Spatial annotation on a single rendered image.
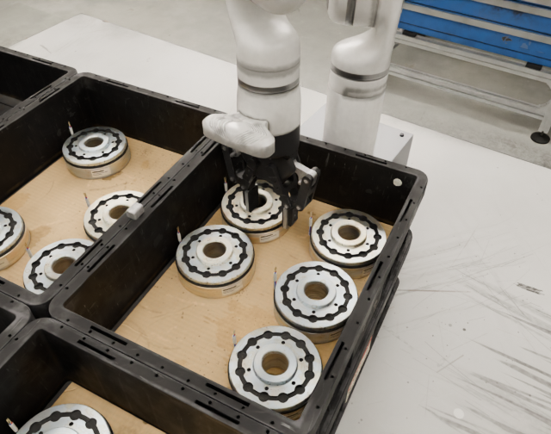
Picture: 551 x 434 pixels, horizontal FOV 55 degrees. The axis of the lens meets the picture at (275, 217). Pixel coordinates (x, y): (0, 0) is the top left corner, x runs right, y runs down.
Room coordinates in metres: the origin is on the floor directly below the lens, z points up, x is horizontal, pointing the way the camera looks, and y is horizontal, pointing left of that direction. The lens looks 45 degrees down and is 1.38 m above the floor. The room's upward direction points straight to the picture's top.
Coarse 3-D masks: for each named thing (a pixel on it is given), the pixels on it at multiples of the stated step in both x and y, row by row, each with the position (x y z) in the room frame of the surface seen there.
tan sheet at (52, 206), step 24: (144, 144) 0.73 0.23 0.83; (48, 168) 0.67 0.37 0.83; (144, 168) 0.67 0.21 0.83; (168, 168) 0.67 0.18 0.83; (24, 192) 0.61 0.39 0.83; (48, 192) 0.61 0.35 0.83; (72, 192) 0.61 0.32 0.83; (96, 192) 0.61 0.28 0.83; (144, 192) 0.61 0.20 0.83; (24, 216) 0.55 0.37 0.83; (48, 216) 0.55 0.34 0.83; (72, 216) 0.55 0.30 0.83; (48, 240) 0.51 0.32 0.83; (24, 264) 0.46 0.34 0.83
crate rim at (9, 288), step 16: (80, 80) 0.78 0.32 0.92; (96, 80) 0.77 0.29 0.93; (112, 80) 0.77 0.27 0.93; (48, 96) 0.72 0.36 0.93; (144, 96) 0.73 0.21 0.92; (160, 96) 0.72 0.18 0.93; (32, 112) 0.69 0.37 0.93; (208, 112) 0.68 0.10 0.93; (224, 112) 0.68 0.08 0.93; (0, 128) 0.64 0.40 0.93; (96, 240) 0.41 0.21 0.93; (80, 256) 0.39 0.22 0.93; (64, 272) 0.37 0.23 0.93; (0, 288) 0.34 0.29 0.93; (16, 288) 0.34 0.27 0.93; (48, 288) 0.34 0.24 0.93; (32, 304) 0.32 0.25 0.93; (48, 304) 0.33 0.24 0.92
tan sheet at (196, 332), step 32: (288, 192) 0.61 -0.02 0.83; (384, 224) 0.54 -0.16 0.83; (256, 256) 0.48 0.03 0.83; (288, 256) 0.48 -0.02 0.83; (160, 288) 0.42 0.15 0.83; (256, 288) 0.42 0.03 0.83; (128, 320) 0.37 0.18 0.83; (160, 320) 0.37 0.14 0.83; (192, 320) 0.37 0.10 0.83; (224, 320) 0.37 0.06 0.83; (256, 320) 0.37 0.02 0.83; (160, 352) 0.33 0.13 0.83; (192, 352) 0.33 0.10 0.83; (224, 352) 0.33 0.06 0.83; (320, 352) 0.33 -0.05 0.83; (224, 384) 0.29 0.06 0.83
